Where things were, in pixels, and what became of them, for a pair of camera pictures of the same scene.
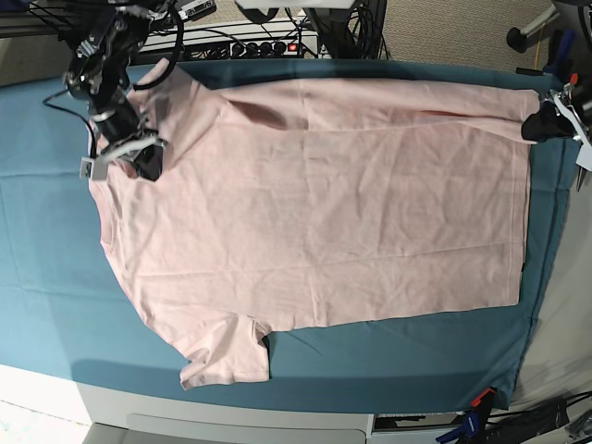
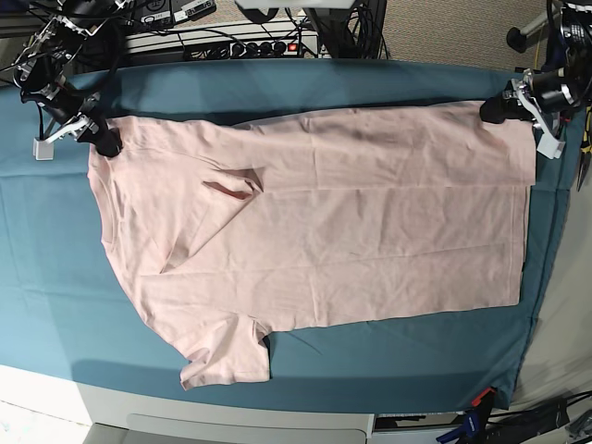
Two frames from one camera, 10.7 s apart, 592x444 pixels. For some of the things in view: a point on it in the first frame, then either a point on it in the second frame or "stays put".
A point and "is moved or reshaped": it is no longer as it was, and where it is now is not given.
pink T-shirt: (292, 203) is moved or reshaped
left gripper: (123, 123) to (80, 121)
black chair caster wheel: (517, 41) stays put
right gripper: (548, 124) to (548, 88)
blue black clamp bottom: (473, 428) stays put
